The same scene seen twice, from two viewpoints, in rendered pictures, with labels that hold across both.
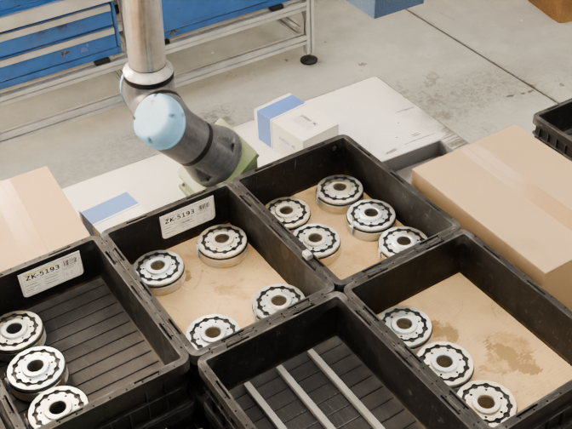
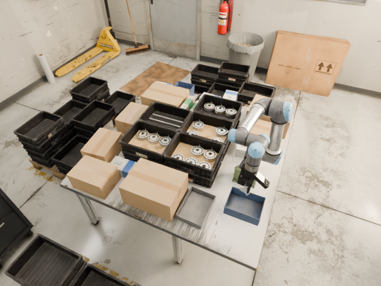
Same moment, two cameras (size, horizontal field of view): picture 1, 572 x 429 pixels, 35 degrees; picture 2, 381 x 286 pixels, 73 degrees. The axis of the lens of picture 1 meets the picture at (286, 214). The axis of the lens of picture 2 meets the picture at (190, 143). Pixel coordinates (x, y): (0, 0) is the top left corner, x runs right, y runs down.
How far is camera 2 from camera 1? 2.72 m
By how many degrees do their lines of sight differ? 90
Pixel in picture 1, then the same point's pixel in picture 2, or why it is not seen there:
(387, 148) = (218, 223)
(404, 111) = (228, 249)
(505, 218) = (156, 168)
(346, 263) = (188, 152)
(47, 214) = (257, 130)
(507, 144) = (167, 196)
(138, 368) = not seen: hidden behind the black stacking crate
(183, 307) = (210, 130)
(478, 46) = not seen: outside the picture
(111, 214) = not seen: hidden behind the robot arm
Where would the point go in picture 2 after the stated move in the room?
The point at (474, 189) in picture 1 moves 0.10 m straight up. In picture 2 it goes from (168, 174) to (167, 165)
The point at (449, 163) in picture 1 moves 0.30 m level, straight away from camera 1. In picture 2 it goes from (179, 180) to (197, 215)
